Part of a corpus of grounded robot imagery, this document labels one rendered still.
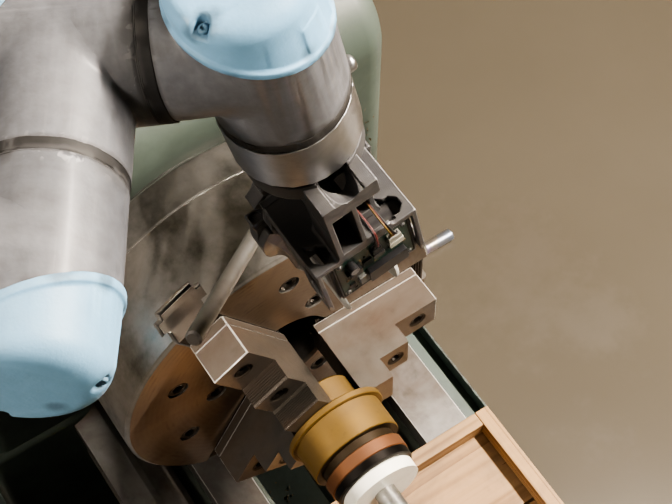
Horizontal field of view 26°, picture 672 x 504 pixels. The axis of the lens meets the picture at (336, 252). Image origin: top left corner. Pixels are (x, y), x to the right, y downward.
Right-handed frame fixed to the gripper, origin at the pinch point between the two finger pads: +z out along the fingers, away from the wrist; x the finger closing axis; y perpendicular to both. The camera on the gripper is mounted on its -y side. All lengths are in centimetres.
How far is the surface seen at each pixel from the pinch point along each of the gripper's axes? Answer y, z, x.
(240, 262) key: -4.3, 1.4, -5.6
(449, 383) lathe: -17, 88, 12
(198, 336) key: 0.8, -3.3, -10.9
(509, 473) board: 6, 52, 6
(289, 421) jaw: -1.2, 24.0, -8.7
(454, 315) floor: -47, 146, 27
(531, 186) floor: -60, 151, 54
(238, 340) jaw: -6.2, 16.0, -8.5
